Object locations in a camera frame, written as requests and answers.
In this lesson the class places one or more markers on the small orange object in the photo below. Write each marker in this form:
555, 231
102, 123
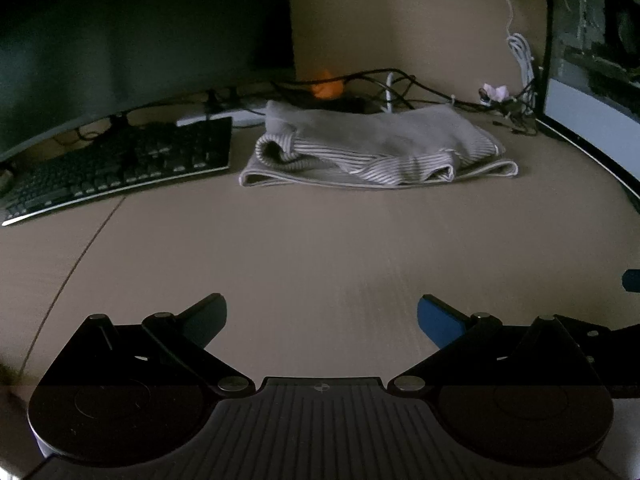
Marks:
325, 89

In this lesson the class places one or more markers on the crumpled pink paper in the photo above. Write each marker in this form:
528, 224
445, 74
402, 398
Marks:
495, 92

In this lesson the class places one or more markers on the white power strip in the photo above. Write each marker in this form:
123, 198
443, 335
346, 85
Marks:
250, 117

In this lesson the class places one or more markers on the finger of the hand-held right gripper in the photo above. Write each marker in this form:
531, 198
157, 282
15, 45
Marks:
615, 350
632, 280

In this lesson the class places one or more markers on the grey striped sweater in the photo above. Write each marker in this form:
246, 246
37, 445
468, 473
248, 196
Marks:
375, 135

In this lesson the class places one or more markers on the flat black box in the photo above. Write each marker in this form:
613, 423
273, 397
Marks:
350, 104

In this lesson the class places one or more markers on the black framed monitor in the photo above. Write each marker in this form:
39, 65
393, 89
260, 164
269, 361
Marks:
590, 100

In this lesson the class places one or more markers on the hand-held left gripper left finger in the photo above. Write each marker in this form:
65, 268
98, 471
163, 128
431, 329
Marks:
207, 317

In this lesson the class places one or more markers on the dark curved computer monitor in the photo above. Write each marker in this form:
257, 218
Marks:
125, 35

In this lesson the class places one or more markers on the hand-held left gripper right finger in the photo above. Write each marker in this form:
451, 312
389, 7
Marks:
440, 320

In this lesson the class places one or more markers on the black keyboard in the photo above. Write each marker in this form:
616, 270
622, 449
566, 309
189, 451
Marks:
125, 160

